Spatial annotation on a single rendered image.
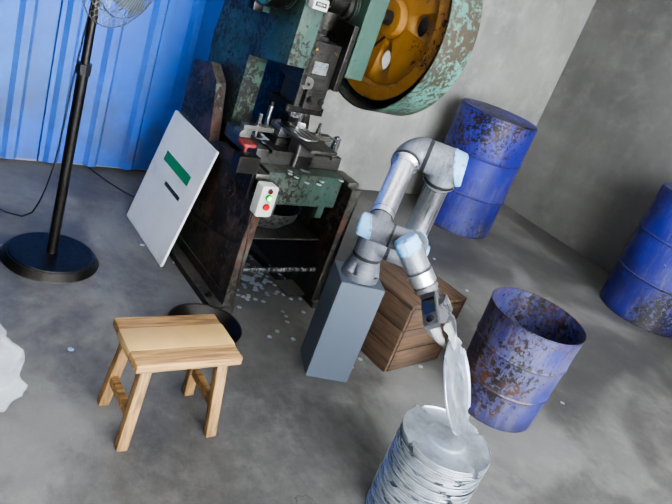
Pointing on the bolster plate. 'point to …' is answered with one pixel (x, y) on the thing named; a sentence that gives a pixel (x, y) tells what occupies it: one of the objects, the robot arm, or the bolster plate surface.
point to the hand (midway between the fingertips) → (450, 347)
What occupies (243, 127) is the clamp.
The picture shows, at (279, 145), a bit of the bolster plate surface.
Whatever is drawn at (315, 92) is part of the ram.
